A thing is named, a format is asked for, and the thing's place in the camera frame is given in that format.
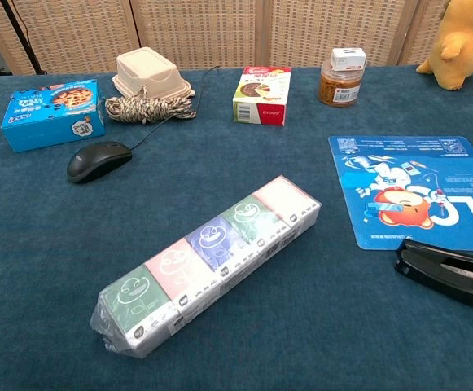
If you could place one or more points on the black computer mouse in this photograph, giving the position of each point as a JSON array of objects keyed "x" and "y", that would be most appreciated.
[{"x": 97, "y": 161}]

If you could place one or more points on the blue cartoon mouse pad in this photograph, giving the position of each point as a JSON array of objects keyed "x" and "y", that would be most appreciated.
[{"x": 382, "y": 228}]

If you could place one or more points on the wrapped tissue multipack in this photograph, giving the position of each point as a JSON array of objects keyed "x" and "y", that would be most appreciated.
[{"x": 203, "y": 260}]

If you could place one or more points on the red white cake box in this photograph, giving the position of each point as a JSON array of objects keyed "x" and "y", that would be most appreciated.
[{"x": 260, "y": 93}]

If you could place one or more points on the clear jar amber contents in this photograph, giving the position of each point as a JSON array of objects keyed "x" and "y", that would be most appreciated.
[{"x": 340, "y": 87}]

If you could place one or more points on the beige takeout clamshell container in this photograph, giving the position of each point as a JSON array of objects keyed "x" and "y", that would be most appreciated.
[{"x": 146, "y": 67}]

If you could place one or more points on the woven wicker folding screen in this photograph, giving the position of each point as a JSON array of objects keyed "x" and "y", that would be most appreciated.
[{"x": 199, "y": 28}]

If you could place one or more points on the small white cardboard box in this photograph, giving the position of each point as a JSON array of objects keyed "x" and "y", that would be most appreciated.
[{"x": 348, "y": 59}]

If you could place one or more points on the blue cookie box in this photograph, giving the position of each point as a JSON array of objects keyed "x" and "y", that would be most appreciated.
[{"x": 49, "y": 126}]

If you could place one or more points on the blue table cloth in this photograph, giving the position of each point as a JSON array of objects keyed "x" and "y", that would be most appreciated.
[{"x": 36, "y": 244}]

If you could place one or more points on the black stapler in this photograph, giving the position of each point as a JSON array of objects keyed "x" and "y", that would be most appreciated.
[{"x": 435, "y": 266}]

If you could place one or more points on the black tripod stand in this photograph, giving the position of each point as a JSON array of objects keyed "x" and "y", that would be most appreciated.
[{"x": 20, "y": 32}]

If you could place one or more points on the yellow plush toy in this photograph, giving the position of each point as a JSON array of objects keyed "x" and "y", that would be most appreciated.
[{"x": 464, "y": 40}]

